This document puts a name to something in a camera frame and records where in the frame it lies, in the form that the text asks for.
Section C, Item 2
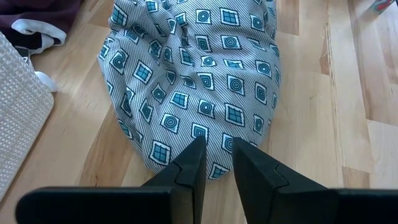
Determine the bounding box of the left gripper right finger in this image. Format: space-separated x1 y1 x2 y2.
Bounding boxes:
231 136 398 224

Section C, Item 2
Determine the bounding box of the white woven plastic basket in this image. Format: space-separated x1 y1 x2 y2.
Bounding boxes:
0 30 55 203

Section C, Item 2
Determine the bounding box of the purple garment with white ties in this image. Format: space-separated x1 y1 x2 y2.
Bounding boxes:
0 0 85 93

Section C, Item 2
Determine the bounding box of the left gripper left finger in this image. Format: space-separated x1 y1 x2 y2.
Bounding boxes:
15 135 208 224

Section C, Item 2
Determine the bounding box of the grey patterned hospital gown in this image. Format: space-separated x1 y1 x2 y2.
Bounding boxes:
97 0 282 183

